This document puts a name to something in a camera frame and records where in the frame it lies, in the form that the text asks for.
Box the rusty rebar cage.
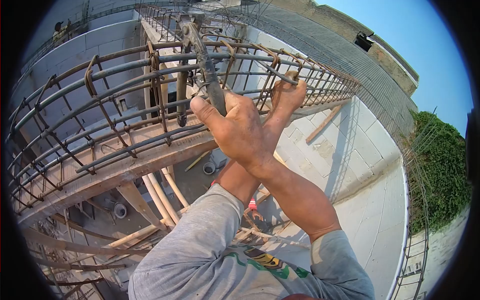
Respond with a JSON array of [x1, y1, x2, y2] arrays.
[[5, 4, 361, 216]]

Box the steel pincers tool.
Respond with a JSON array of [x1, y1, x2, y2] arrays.
[[175, 13, 229, 128]]

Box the person's left fingers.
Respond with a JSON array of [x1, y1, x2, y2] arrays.
[[275, 71, 307, 107]]

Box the upright rebar column cage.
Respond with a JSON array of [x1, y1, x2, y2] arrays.
[[390, 109, 437, 300]]

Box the bare brick building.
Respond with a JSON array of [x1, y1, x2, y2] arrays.
[[270, 0, 420, 97]]

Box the person's left hand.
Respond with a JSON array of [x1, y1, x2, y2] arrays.
[[267, 71, 307, 125]]

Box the bamboo support poles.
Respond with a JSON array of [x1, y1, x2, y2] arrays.
[[142, 167, 190, 230]]

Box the person's body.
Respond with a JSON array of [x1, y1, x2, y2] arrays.
[[127, 183, 376, 300]]

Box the wooden formwork beam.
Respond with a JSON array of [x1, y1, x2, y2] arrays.
[[15, 98, 351, 227]]

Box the green climbing plants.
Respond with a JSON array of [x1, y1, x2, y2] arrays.
[[407, 109, 472, 233]]

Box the corrugated metal roof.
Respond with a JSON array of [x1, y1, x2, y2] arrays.
[[240, 5, 419, 139]]

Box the person's right thumb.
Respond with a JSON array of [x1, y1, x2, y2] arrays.
[[190, 96, 227, 133]]

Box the person's right hand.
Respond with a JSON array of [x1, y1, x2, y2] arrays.
[[190, 92, 277, 178]]

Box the loose wooden plank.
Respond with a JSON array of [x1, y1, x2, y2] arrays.
[[305, 105, 343, 144]]

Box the wooden scaffold poles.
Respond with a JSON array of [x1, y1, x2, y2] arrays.
[[22, 212, 177, 300]]

